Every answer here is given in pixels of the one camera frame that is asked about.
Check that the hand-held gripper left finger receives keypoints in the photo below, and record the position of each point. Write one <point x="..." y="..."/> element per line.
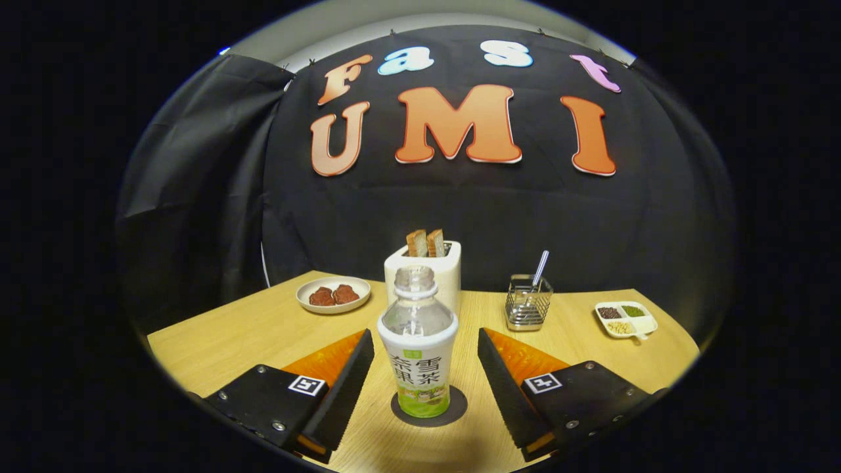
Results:
<point x="345" y="394"/>

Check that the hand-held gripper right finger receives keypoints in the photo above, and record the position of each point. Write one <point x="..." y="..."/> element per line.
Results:
<point x="506" y="387"/>

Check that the dark round coaster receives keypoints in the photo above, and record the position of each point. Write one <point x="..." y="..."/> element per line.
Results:
<point x="458" y="406"/>

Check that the clear plastic juice bottle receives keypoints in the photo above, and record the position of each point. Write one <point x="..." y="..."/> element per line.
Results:
<point x="418" y="368"/>

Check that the wooden table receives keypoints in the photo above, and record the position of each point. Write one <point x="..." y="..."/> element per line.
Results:
<point x="578" y="355"/>

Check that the white round plate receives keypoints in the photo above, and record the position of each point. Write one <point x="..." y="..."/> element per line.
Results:
<point x="334" y="309"/>

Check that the red-brown food piece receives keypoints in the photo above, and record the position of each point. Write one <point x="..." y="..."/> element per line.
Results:
<point x="345" y="294"/>
<point x="322" y="297"/>

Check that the white toaster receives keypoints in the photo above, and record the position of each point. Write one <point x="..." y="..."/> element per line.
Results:
<point x="448" y="279"/>

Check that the metal spoon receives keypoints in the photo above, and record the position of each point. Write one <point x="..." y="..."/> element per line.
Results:
<point x="541" y="263"/>

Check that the white divided dish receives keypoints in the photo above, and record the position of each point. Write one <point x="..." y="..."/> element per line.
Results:
<point x="647" y="324"/>

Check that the toast slice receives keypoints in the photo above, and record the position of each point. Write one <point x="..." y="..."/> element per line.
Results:
<point x="417" y="244"/>
<point x="436" y="243"/>

